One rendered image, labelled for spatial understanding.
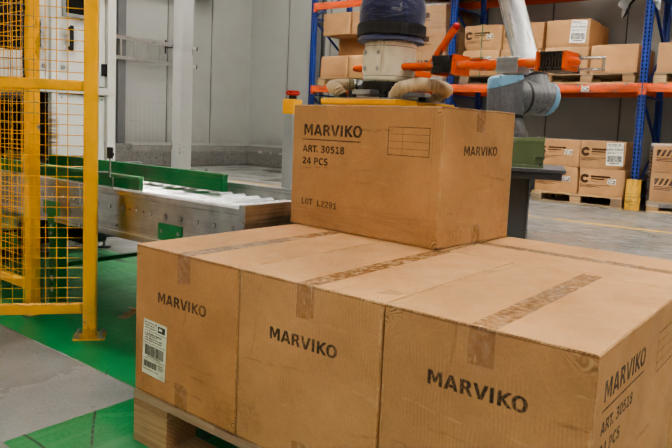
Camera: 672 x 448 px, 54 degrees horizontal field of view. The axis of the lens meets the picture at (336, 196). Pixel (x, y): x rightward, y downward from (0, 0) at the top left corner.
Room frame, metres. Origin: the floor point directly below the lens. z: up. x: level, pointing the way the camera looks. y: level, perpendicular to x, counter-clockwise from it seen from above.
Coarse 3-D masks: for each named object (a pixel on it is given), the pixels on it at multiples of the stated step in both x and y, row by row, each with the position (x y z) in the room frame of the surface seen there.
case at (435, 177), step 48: (336, 144) 2.07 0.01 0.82; (384, 144) 1.94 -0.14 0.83; (432, 144) 1.82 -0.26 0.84; (480, 144) 1.94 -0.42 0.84; (336, 192) 2.06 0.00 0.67; (384, 192) 1.93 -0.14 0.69; (432, 192) 1.81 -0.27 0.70; (480, 192) 1.96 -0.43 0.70; (432, 240) 1.81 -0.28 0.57; (480, 240) 1.97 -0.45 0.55
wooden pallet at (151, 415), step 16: (144, 400) 1.68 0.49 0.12; (160, 400) 1.64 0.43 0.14; (144, 416) 1.68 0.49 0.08; (160, 416) 1.64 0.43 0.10; (176, 416) 1.59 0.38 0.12; (192, 416) 1.56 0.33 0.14; (144, 432) 1.68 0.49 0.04; (160, 432) 1.63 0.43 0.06; (176, 432) 1.65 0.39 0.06; (192, 432) 1.69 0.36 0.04; (224, 432) 1.48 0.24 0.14
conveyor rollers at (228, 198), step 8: (144, 184) 3.33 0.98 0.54; (152, 184) 3.36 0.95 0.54; (160, 184) 3.31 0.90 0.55; (168, 184) 3.34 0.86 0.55; (152, 192) 2.94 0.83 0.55; (160, 192) 2.98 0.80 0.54; (168, 192) 3.01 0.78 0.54; (176, 192) 2.95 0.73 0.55; (184, 192) 2.98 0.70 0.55; (192, 192) 3.01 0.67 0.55; (200, 192) 3.04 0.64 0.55; (208, 192) 3.08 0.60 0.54; (216, 192) 3.12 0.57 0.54; (224, 192) 3.05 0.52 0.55; (208, 200) 2.74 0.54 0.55; (216, 200) 2.77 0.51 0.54; (224, 200) 2.80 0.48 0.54; (232, 200) 2.74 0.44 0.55; (240, 200) 2.76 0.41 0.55; (248, 200) 2.80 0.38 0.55; (256, 200) 2.83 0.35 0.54; (264, 200) 2.86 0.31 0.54; (272, 200) 2.80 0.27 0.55; (280, 200) 2.83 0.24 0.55
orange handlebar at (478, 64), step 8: (408, 64) 2.08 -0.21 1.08; (416, 64) 2.06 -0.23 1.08; (424, 64) 2.03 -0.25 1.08; (456, 64) 1.94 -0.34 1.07; (464, 64) 1.92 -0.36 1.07; (472, 64) 1.90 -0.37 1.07; (480, 64) 1.88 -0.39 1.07; (488, 64) 1.86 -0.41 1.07; (520, 64) 1.79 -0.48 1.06; (528, 64) 1.77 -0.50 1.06; (568, 64) 1.70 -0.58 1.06; (576, 64) 1.70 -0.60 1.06; (360, 72) 2.30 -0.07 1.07; (416, 72) 2.32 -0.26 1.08; (424, 72) 2.35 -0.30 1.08
